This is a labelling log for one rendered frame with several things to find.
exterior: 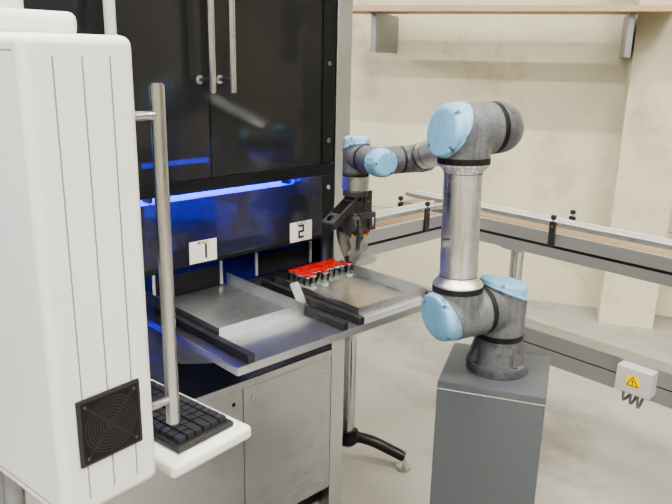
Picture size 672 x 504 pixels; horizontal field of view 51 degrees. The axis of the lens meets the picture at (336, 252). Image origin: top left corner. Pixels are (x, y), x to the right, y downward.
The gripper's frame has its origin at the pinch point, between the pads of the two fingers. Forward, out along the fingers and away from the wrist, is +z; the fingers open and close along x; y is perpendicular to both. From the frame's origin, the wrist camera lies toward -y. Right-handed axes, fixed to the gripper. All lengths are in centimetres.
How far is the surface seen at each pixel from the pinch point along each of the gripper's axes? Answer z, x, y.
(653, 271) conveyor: 8, -53, 85
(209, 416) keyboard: 13, -30, -68
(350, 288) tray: 7.5, -3.0, -1.9
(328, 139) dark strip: -32.6, 15.4, 5.7
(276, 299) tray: 6.1, 0.2, -26.3
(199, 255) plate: -5.4, 15.0, -40.2
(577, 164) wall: 5, 72, 265
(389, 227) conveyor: 3, 26, 46
